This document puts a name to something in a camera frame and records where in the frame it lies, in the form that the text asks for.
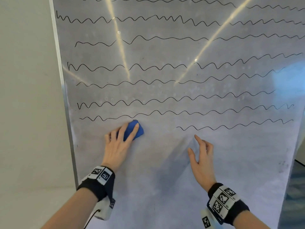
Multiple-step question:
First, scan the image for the person's right hand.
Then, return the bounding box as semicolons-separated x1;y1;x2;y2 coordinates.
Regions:
187;134;217;192

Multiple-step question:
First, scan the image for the person's left hand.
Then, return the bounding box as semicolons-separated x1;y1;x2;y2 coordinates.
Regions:
100;122;140;173

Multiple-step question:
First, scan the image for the blue whiteboard eraser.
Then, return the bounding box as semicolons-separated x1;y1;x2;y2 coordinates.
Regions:
116;120;144;142

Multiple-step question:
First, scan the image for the white whiteboard with wavy lines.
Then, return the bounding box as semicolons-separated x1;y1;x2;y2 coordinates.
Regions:
49;0;305;229

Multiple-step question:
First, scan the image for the person's left forearm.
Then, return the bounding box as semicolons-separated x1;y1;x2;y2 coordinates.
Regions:
40;187;98;229

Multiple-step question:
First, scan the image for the black wristband with marker tags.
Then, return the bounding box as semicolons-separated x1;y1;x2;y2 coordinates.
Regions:
207;183;250;226
77;165;116;203

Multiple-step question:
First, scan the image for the white wrist camera unit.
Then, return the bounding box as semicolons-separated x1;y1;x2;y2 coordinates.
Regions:
94;192;117;221
200;208;215;229

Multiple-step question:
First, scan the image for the black cable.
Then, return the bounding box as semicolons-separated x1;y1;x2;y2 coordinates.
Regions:
83;208;100;229

